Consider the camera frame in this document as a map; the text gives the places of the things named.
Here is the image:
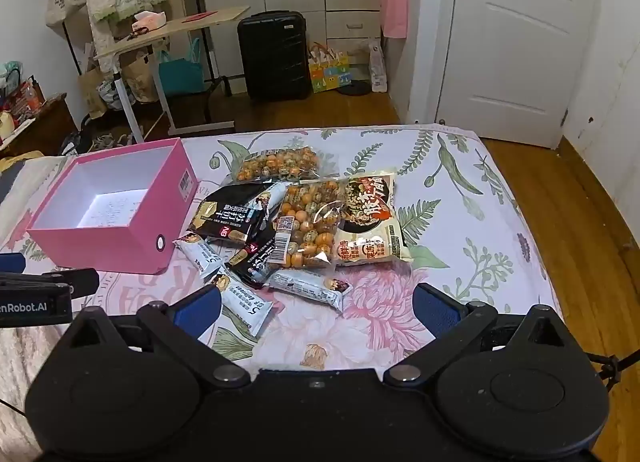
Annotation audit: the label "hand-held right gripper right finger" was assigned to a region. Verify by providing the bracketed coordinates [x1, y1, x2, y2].
[382, 283, 572, 390]

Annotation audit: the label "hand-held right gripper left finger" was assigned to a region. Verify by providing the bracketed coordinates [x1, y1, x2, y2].
[67, 285, 252, 390]

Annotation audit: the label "white snack bar packet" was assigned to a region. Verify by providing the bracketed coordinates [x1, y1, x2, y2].
[214, 273, 274, 338]
[266, 269, 352, 313]
[256, 181, 293, 225]
[172, 233, 227, 279]

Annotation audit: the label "pink plastic bin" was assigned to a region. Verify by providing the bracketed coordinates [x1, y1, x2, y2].
[26, 138, 197, 275]

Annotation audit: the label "black cracker packet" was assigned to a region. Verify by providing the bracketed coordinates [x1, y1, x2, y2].
[225, 235, 282, 289]
[186, 184, 273, 248]

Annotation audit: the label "beige noodle packet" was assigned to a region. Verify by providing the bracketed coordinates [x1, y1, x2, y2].
[334, 169, 415, 267]

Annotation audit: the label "snack packets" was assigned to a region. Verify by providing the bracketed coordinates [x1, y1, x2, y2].
[272, 179, 347, 271]

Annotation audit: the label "small clear bag orange nuts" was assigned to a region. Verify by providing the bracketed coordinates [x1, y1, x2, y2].
[231, 146, 319, 183]

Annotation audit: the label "floral bedsheet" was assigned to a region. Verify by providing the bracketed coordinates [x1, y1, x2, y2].
[0, 123, 567, 443]

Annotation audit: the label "wooden cabinet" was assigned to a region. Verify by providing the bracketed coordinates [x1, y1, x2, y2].
[0, 92, 79, 159]

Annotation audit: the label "red gift bag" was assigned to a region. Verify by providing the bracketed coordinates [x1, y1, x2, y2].
[0, 75, 47, 124]

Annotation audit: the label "black tripod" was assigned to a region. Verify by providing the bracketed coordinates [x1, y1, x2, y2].
[582, 349, 640, 384]

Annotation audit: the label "brown paper bag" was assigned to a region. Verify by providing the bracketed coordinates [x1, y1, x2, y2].
[77, 65, 109, 119]
[122, 52, 159, 104]

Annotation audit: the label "teal bag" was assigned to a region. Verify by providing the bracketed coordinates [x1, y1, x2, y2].
[158, 37, 206, 98]

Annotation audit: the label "white plastic bag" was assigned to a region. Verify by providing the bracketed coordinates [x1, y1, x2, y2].
[368, 39, 389, 93]

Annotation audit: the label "colourful box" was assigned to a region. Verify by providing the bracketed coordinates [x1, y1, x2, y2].
[308, 42, 351, 94]

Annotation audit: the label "black suitcase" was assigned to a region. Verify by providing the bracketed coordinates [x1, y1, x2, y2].
[237, 11, 312, 102]

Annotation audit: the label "canvas tote bag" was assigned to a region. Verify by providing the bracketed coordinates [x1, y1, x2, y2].
[45, 0, 87, 26]

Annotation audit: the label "white door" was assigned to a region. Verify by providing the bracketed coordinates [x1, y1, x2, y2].
[434, 0, 602, 150]

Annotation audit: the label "white chair with teal seat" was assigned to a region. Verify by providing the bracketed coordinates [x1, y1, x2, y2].
[94, 5, 251, 137]

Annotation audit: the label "pink paper bag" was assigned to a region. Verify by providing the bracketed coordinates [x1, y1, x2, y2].
[381, 0, 409, 39]

